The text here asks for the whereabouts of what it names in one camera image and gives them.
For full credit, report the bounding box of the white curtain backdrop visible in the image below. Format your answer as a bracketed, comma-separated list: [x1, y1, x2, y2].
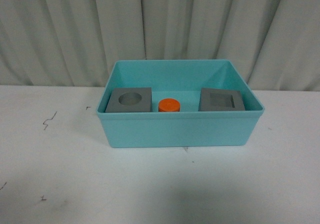
[0, 0, 320, 91]

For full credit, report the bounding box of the gray cube with square hole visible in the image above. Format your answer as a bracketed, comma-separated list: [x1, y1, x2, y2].
[198, 88, 246, 112]

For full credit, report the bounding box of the light blue plastic box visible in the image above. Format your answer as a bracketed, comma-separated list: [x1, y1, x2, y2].
[96, 59, 265, 148]

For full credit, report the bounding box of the gray cube with round hole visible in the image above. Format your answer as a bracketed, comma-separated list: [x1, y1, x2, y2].
[105, 87, 153, 113]

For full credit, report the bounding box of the orange cylinder part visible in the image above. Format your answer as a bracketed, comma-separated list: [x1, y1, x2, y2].
[158, 98, 181, 112]

